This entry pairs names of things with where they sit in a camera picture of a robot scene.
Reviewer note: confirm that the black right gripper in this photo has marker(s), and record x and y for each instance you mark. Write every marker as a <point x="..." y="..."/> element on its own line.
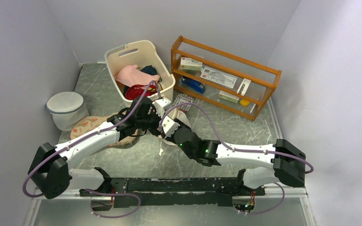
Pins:
<point x="171" y="138"/>

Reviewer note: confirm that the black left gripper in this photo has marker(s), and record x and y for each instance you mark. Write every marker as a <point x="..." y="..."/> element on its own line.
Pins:
<point x="154" y="131"/>

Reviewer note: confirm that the white mesh laundry bag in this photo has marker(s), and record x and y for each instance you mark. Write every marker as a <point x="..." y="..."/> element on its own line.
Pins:
<point x="180" y="115"/>

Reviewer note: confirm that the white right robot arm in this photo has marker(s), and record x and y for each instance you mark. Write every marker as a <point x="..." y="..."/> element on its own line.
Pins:
<point x="272" y="163"/>

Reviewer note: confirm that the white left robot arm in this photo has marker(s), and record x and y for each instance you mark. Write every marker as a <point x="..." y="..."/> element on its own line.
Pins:
<point x="52" y="169"/>

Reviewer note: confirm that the floral pink bra bag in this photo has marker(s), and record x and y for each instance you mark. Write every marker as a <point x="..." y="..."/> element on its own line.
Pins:
<point x="89" y="123"/>

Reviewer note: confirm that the red garment in basket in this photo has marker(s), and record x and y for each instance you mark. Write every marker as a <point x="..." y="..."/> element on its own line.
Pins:
<point x="137" y="90"/>

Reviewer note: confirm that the pack of coloured markers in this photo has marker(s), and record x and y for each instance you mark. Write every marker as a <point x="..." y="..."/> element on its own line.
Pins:
<point x="182" y="98"/>

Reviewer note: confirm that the pink cloth in basket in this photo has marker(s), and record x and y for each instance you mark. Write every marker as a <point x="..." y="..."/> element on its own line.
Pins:
<point x="131" y="75"/>

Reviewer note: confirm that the dark blue garment in basket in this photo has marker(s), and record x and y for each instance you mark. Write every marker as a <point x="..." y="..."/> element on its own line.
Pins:
<point x="149" y="70"/>

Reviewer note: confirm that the blue stapler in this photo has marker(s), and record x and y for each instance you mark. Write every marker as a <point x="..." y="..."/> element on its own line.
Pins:
<point x="194" y="84"/>

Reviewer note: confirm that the green white box lower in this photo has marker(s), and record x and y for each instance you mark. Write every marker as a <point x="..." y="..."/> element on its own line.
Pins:
<point x="229" y="97"/>

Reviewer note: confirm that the green white box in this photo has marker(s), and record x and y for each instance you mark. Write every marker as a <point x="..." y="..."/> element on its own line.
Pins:
<point x="229" y="97"/>
<point x="187" y="63"/>

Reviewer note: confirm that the yellow small block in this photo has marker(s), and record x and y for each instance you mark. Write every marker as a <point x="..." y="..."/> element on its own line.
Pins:
<point x="244" y="102"/>

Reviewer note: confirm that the green white box upper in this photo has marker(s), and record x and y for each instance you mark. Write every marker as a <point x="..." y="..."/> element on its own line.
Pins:
<point x="187" y="63"/>

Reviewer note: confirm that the clear blister pack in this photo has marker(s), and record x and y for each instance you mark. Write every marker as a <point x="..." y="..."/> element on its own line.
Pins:
<point x="218" y="77"/>

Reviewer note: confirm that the orange wooden shelf rack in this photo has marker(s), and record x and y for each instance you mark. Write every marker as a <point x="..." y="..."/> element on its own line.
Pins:
<point x="264" y="80"/>

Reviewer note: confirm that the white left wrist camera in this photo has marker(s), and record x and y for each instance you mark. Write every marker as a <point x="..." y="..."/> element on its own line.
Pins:
<point x="161" y="106"/>

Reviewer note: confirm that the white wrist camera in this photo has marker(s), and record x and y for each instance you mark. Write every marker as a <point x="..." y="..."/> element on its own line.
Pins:
<point x="161" y="106"/>
<point x="168" y="126"/>

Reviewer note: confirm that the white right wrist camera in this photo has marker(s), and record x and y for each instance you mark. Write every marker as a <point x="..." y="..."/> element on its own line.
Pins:
<point x="168" y="126"/>

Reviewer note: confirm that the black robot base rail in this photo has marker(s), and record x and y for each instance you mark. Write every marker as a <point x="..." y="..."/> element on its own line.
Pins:
<point x="128" y="192"/>

